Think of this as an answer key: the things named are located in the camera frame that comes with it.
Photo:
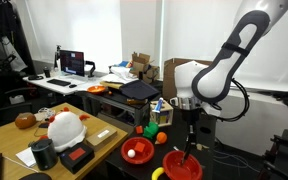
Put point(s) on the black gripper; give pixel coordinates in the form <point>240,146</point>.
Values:
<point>190,116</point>

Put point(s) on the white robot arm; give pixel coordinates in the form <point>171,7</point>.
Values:
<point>224,73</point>

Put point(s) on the red plastic bowl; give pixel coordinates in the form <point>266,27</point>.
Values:
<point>174,170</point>
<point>144,156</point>

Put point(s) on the orange bowl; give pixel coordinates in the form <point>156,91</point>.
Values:
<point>96,89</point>

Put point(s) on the silver metal cutlery piece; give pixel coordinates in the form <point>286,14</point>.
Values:
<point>176,148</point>

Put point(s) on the wooden shape sorter box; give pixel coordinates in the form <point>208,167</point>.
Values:
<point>165,116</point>

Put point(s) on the orange ball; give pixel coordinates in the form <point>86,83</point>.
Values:
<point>162,137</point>

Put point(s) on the green toy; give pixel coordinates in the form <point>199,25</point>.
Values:
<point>150,130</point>

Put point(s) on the blue white toothpaste tube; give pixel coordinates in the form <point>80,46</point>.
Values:
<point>157,106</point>

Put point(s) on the small red block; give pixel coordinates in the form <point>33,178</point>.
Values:
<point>139,129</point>

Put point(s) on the red cube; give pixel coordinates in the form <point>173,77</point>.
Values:
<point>139,147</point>

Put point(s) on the yellow banana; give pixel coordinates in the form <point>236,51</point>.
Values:
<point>156,173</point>

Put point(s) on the large cardboard box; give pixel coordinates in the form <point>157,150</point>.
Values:
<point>168,80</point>

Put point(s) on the white ball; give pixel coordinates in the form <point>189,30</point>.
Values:
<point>131,153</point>

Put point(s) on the black metal table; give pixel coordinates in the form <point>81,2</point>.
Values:
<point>117,100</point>

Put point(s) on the small open cardboard box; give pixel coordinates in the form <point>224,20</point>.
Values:
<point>144,66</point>

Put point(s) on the white paper pile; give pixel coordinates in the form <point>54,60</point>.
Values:
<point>120,75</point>

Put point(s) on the flat tan cardboard box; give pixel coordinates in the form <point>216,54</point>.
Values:
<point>100,136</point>

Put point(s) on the black box red top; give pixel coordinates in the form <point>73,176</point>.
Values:
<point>77,156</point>

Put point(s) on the white desk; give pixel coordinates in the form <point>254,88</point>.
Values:
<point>80,83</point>

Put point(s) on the white plush toy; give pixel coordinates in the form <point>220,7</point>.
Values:
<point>65,130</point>

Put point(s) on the small black mouse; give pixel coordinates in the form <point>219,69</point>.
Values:
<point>73,85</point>

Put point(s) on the computer monitor lit screen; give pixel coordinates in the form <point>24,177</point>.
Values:
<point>72,63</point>

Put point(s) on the black cylinder speaker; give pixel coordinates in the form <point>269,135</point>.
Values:
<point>44,155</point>

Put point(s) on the black webcam stand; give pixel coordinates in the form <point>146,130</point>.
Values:
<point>57,56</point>

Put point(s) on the black cup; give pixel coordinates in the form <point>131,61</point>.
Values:
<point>47,72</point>

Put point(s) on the black rounded mouse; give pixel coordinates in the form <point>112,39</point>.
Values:
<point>35,176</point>

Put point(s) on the black headphones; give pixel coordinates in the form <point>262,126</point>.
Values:
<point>35,77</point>

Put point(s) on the brown ball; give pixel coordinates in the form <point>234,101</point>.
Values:
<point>25,120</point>

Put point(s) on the white paper sheet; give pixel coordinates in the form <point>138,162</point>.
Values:
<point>25,156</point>

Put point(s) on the black office chair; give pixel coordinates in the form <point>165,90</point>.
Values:
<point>10,107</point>

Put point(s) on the wooden table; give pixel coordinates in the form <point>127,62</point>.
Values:
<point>4,140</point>

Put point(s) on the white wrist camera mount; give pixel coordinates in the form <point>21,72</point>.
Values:
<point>211,109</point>

